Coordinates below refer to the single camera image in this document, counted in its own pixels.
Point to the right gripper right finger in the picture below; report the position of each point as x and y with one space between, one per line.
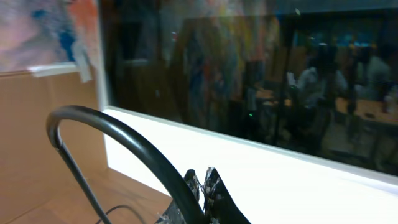
219 206

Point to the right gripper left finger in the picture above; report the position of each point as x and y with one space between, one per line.
185 201

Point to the cardboard box edge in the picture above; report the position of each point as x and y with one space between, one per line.
32 172

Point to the dark window pane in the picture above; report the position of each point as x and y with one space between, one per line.
311 76

